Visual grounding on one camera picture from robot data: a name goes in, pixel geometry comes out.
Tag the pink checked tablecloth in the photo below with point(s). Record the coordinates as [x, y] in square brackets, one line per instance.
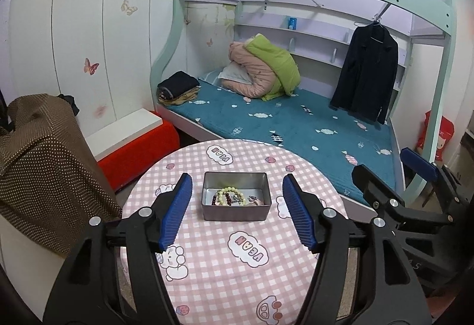
[222, 247]

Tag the tan folded clothes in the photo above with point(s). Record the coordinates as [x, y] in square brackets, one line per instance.
[185, 97]

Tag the white wardrobe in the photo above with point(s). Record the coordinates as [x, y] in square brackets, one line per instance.
[74, 14]

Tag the red bag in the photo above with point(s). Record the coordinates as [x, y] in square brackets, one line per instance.
[437, 132]

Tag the white cabinet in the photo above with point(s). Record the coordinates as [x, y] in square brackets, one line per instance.
[26, 265]

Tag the pink quilt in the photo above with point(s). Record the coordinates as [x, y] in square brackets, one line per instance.
[255, 69]

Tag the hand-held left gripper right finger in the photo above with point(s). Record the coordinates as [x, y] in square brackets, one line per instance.
[298, 214]

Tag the green quilt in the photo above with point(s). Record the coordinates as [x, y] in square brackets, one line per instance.
[277, 62]

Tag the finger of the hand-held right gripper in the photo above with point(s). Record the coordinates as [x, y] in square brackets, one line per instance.
[418, 164]
[370, 180]

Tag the small butterfly sticker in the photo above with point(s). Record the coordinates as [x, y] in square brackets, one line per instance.
[209, 42]

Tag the clothes hanger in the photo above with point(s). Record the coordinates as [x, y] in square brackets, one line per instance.
[377, 18]

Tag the grey metal tin box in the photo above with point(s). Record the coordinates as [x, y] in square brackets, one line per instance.
[237, 214]

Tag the red ottoman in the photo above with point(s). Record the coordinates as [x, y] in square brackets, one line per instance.
[140, 151]

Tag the black folded clothes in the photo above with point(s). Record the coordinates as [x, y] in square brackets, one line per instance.
[177, 82]

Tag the yellow butterfly sticker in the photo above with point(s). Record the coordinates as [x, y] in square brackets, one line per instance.
[129, 6]

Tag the grey white pillow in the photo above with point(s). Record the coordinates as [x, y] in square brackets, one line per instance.
[233, 74]

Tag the black coat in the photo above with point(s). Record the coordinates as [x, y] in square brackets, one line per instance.
[363, 69]

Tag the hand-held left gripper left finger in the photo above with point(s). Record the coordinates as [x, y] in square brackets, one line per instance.
[176, 214]

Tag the dark furniture edge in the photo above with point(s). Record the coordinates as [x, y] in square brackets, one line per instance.
[466, 151]

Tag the small black cloth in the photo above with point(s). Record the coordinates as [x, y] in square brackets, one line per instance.
[70, 102]

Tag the white bed shelf unit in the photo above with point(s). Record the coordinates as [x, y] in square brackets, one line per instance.
[314, 36]

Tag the brown dotted cloth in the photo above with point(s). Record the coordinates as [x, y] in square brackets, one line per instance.
[48, 169]

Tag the small blue box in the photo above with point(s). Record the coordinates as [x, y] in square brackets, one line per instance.
[292, 22]

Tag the pink butterfly sticker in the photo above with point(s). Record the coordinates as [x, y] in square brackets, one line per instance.
[90, 66]

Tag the green floral wall decal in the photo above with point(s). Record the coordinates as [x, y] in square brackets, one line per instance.
[227, 19]

